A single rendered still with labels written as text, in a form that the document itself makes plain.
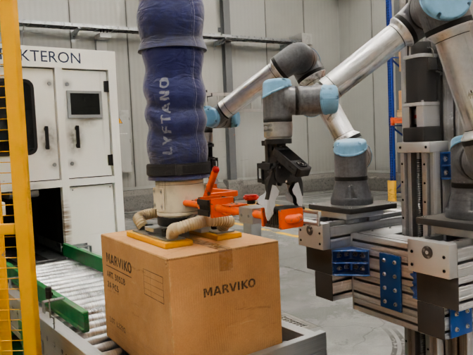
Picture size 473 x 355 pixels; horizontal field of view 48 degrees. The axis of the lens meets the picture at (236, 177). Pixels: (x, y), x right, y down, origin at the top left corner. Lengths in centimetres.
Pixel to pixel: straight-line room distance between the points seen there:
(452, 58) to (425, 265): 54
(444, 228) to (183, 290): 76
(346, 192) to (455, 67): 66
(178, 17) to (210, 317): 96
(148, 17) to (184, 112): 33
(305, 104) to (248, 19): 1113
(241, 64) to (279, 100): 1082
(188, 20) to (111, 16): 928
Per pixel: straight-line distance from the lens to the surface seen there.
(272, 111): 138
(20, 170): 213
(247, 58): 1229
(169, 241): 174
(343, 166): 192
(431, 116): 184
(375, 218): 199
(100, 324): 241
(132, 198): 1079
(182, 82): 182
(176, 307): 162
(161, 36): 184
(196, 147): 182
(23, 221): 214
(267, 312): 181
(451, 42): 146
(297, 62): 201
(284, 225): 135
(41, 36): 1068
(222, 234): 182
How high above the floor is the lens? 128
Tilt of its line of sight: 4 degrees down
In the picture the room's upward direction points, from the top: 3 degrees counter-clockwise
